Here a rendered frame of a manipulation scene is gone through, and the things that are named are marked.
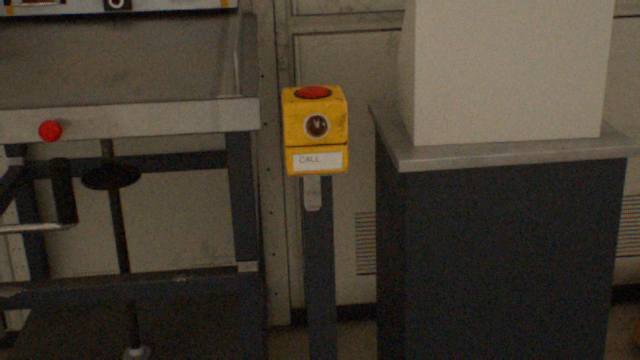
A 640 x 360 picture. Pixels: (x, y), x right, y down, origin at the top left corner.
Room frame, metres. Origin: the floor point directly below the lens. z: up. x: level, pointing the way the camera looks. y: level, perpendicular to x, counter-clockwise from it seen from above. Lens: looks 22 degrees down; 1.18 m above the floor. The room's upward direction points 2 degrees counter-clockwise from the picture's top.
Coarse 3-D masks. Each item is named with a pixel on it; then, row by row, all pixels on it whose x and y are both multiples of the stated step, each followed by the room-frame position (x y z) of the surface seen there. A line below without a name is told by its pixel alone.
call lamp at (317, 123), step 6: (312, 114) 0.94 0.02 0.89; (318, 114) 0.94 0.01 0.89; (306, 120) 0.94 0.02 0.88; (312, 120) 0.93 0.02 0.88; (318, 120) 0.93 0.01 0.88; (324, 120) 0.93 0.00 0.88; (306, 126) 0.93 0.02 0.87; (312, 126) 0.93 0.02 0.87; (318, 126) 0.93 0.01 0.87; (324, 126) 0.93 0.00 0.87; (306, 132) 0.94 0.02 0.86; (312, 132) 0.93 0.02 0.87; (318, 132) 0.93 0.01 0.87; (324, 132) 0.93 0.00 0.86; (318, 138) 0.94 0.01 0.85
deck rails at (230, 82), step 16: (240, 0) 1.69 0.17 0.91; (240, 16) 1.59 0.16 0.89; (240, 32) 1.51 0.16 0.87; (224, 48) 1.48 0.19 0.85; (240, 48) 1.42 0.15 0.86; (224, 64) 1.35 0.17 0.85; (240, 64) 1.35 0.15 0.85; (224, 80) 1.25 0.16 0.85; (240, 80) 1.24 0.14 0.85; (224, 96) 1.16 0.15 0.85
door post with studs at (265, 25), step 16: (256, 0) 1.84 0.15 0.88; (272, 32) 1.84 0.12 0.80; (272, 48) 1.84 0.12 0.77; (272, 64) 1.84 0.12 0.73; (272, 80) 1.84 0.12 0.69; (272, 96) 1.84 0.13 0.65; (272, 112) 1.84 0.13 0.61; (272, 128) 1.84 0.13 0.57; (272, 144) 1.84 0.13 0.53; (272, 160) 1.84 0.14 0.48; (272, 176) 1.84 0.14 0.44; (272, 192) 1.84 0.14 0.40; (272, 208) 1.84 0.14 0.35; (272, 224) 1.84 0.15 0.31; (272, 240) 1.84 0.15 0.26; (288, 304) 1.84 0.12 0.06; (272, 320) 1.84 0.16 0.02; (288, 320) 1.84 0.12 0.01
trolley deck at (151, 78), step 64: (0, 64) 1.42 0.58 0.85; (64, 64) 1.40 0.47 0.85; (128, 64) 1.39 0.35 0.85; (192, 64) 1.38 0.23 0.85; (256, 64) 1.36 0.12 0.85; (0, 128) 1.13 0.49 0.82; (64, 128) 1.14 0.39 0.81; (128, 128) 1.15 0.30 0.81; (192, 128) 1.16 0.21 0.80; (256, 128) 1.16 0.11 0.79
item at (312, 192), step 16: (320, 176) 0.96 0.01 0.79; (304, 192) 0.96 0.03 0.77; (320, 192) 0.96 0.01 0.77; (304, 208) 0.96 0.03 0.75; (320, 208) 0.96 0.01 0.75; (304, 224) 0.97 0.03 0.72; (320, 224) 0.96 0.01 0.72; (304, 240) 0.99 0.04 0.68; (320, 240) 0.96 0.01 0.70; (320, 256) 0.96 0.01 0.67; (320, 272) 0.96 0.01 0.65; (320, 288) 0.96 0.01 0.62; (320, 304) 0.96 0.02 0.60; (320, 320) 0.96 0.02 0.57; (336, 320) 0.96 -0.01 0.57; (320, 336) 0.96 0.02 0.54; (336, 336) 0.96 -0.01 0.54; (320, 352) 0.96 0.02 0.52; (336, 352) 0.96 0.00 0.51
